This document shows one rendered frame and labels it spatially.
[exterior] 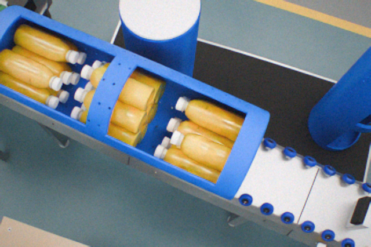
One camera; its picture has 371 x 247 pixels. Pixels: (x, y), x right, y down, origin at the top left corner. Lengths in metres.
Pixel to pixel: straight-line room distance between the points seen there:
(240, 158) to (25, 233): 0.70
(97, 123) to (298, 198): 0.70
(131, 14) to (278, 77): 1.14
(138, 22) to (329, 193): 0.86
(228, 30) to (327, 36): 0.60
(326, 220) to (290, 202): 0.14
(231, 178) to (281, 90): 1.28
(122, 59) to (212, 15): 1.50
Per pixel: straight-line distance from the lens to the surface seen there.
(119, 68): 1.35
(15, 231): 1.54
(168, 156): 1.40
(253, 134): 1.30
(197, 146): 1.34
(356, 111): 1.97
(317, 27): 2.92
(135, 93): 1.34
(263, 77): 2.54
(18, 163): 2.64
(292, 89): 2.55
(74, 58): 1.50
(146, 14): 1.63
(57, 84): 1.45
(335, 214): 1.65
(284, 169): 1.61
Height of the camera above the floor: 2.47
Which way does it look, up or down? 75 degrees down
